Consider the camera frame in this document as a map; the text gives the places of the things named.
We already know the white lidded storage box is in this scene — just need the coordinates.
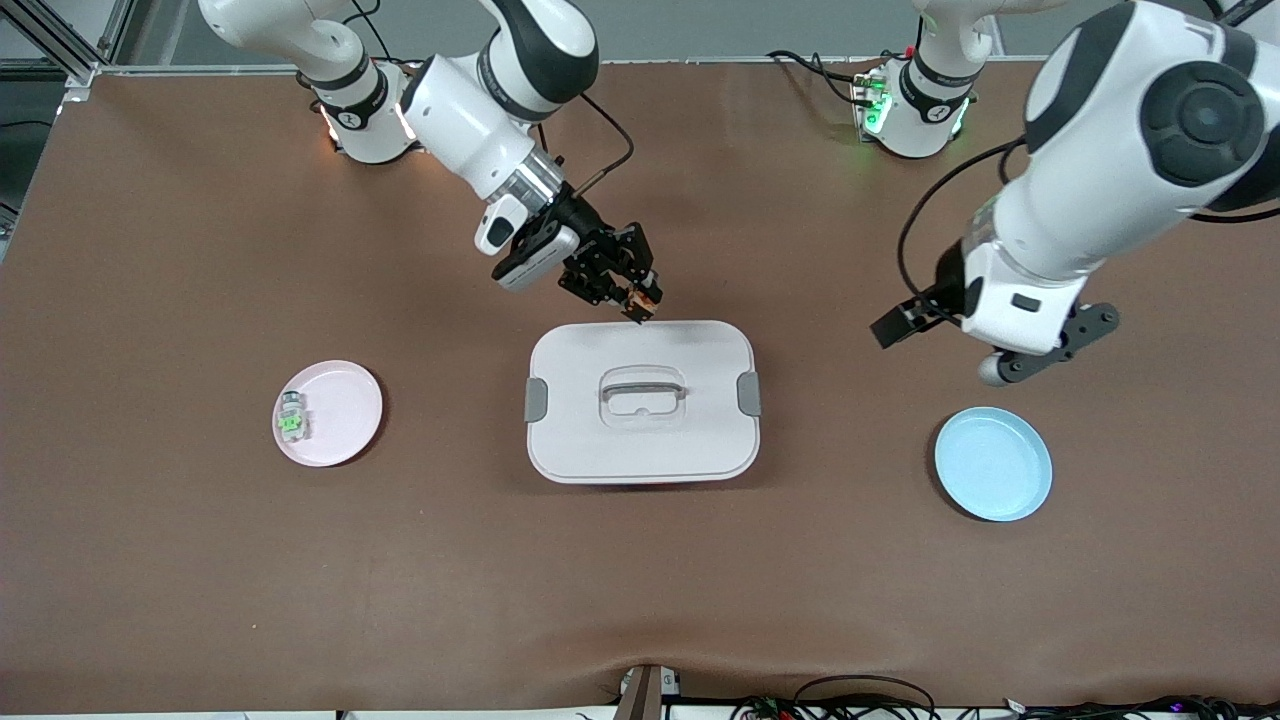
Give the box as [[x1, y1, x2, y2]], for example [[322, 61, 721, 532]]
[[525, 320, 763, 486]]

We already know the light blue round plate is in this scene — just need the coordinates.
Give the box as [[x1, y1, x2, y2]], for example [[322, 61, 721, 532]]
[[934, 406, 1054, 523]]

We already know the pink round plate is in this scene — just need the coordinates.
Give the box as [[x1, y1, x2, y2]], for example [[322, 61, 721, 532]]
[[272, 360, 384, 468]]

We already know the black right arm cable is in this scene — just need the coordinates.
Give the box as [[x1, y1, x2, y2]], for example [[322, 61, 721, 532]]
[[545, 90, 637, 201]]

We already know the grey lid handle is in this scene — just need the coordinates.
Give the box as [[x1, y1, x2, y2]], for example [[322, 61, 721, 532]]
[[598, 377, 688, 414]]

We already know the black left arm base cable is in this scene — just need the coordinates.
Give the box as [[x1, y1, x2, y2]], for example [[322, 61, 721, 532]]
[[767, 48, 886, 113]]

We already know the black looped cable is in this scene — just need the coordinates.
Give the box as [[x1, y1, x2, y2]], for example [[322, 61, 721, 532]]
[[793, 675, 938, 720]]

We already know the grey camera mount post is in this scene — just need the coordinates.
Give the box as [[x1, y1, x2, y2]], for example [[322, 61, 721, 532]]
[[613, 663, 683, 720]]

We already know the black cable bundle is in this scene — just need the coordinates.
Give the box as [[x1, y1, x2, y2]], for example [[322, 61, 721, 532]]
[[1000, 693, 1280, 720]]

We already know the aluminium frame profile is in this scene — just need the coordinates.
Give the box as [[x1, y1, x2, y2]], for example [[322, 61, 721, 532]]
[[0, 0, 136, 89]]

